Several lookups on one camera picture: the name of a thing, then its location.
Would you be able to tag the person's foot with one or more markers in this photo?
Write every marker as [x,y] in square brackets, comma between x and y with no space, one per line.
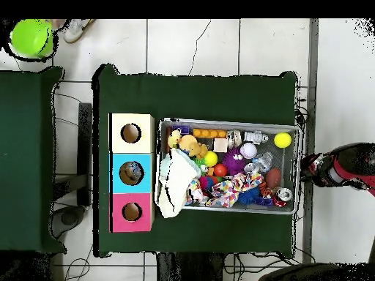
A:
[76,29]

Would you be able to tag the wooden cube block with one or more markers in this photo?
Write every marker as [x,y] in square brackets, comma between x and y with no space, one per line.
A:
[220,145]

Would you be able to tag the brown toy football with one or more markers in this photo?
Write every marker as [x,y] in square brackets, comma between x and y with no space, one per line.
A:
[273,177]

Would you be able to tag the multicolour polka dot cloth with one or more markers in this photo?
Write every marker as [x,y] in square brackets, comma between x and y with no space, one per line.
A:
[231,190]

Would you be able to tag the clear plastic blue label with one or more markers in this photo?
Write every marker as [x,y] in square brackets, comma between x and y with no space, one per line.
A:
[133,171]
[263,161]

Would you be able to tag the orange foam duck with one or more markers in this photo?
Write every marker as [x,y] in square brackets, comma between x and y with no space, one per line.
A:
[189,145]

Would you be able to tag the cream knit cloth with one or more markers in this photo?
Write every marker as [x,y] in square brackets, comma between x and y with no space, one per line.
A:
[176,186]

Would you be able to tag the shallow clear mesh bin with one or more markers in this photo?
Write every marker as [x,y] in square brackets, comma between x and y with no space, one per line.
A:
[163,129]

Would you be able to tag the small yellow ball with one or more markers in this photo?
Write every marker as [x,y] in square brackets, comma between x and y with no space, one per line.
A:
[210,158]

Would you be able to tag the upright dark soda can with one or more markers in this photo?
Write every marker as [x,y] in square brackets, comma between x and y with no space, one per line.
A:
[284,195]

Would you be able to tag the bright green round bowl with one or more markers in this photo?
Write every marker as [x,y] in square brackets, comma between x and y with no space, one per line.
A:
[30,38]

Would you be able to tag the wooden box with three holes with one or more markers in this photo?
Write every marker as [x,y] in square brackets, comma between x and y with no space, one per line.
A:
[130,159]

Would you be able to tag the crushed silver can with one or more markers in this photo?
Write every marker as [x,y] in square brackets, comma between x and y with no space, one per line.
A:
[252,168]

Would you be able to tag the orange toy brick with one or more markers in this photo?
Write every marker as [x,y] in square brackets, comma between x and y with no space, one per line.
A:
[209,133]

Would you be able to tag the small yellow rubber duck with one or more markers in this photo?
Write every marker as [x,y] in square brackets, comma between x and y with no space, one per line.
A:
[174,139]

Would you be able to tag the white baseball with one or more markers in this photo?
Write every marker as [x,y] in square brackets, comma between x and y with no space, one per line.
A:
[248,150]

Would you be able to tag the purple googly-eyed monster toy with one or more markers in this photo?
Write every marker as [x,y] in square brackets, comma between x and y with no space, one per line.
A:
[234,161]

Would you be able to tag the open-top silver can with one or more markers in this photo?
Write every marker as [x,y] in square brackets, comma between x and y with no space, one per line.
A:
[234,138]

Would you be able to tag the small orange ball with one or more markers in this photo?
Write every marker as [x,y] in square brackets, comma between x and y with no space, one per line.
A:
[220,170]

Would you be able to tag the green cloth side table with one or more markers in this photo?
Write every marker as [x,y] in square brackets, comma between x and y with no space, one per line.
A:
[29,170]

